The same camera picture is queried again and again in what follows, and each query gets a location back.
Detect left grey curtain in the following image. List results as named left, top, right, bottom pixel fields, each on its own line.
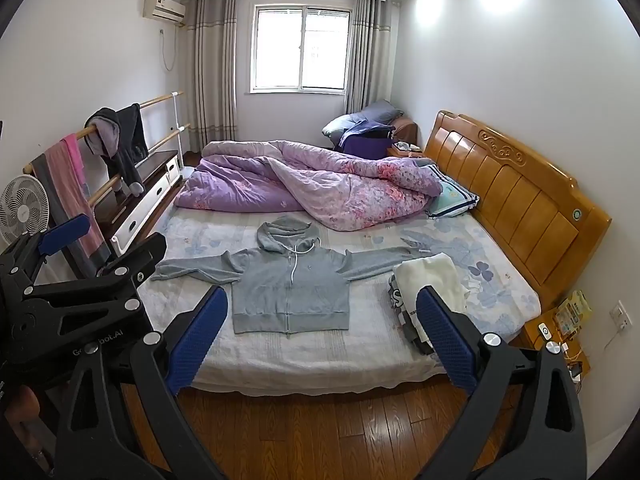
left=186, top=0, right=238, bottom=152

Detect right grey curtain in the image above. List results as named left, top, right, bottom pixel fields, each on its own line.
left=345, top=0, right=393, bottom=113

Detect window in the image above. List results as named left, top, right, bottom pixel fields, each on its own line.
left=250, top=6, right=352, bottom=94

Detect grey curtain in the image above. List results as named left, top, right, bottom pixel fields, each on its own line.
left=345, top=0, right=393, bottom=113
left=186, top=0, right=238, bottom=152

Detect wall socket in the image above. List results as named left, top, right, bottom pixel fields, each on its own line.
left=610, top=300, right=632, bottom=334

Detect white drawer cabinet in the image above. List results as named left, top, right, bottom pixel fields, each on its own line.
left=94, top=150, right=181, bottom=257

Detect pink striped towel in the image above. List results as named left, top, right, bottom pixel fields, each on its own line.
left=32, top=133, right=112, bottom=278

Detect purple storage box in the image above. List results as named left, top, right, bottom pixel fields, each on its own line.
left=342, top=134, right=393, bottom=160

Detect dark hanging clothes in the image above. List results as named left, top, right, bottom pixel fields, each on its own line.
left=82, top=103, right=150, bottom=198

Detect wooden clothes rail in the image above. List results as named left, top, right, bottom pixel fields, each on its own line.
left=22, top=90, right=192, bottom=208

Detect striped pillow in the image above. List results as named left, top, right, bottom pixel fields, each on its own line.
left=426, top=165, right=480, bottom=218

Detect wooden headboard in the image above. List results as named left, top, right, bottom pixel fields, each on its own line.
left=424, top=110, right=612, bottom=311

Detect purple floral quilt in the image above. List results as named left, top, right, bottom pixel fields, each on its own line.
left=175, top=140, right=442, bottom=232

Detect grey zip hoodie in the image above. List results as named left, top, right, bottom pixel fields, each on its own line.
left=152, top=216, right=421, bottom=335

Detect folded white cloth stack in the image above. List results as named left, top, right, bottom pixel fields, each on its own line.
left=388, top=254, right=469, bottom=356

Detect wooden nightstand with items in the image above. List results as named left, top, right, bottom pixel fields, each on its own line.
left=522, top=289, right=592, bottom=389

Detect white standing fan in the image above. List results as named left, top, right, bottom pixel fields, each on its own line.
left=0, top=174, right=50, bottom=244

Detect white air conditioner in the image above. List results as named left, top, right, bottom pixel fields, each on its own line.
left=142, top=0, right=186, bottom=26

